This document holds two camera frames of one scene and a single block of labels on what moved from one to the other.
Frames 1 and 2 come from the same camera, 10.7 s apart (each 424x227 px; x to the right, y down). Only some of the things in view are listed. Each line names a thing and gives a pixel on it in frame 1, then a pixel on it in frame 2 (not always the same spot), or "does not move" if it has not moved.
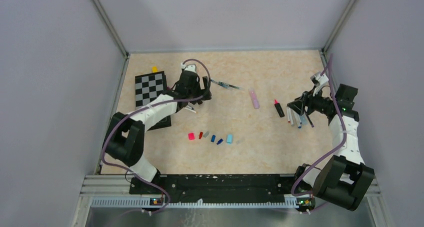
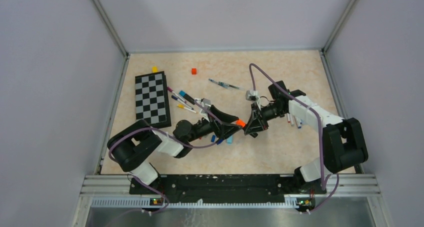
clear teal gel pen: x=226 y=85 does not move
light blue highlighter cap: x=230 y=139 does not move
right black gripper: x=306 y=100 -> x=256 y=123
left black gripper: x=202 y=92 -> x=226 y=127
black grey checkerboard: x=148 y=86 does not move
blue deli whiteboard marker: x=299 y=124 does not move
